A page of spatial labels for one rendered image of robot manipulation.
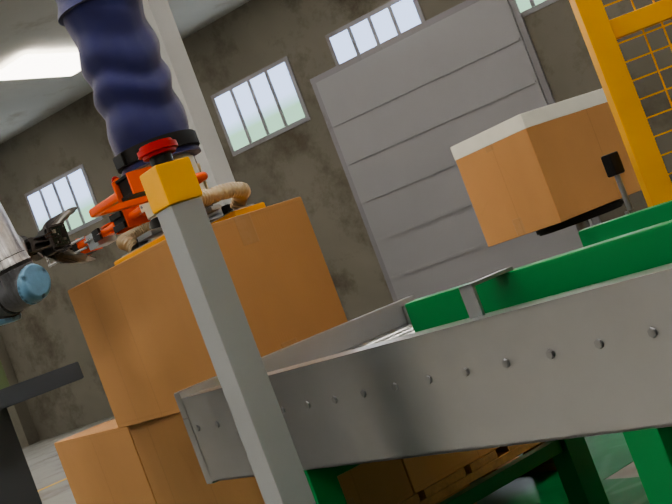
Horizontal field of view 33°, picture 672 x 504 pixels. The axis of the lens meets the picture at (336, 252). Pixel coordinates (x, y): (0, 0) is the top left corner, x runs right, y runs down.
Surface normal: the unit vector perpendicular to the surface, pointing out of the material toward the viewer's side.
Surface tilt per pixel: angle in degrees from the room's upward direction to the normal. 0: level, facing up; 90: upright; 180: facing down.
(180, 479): 90
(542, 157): 90
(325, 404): 90
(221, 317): 90
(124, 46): 76
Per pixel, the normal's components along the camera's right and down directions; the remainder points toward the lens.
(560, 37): -0.51, 0.18
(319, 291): 0.59, -0.24
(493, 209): -0.78, 0.29
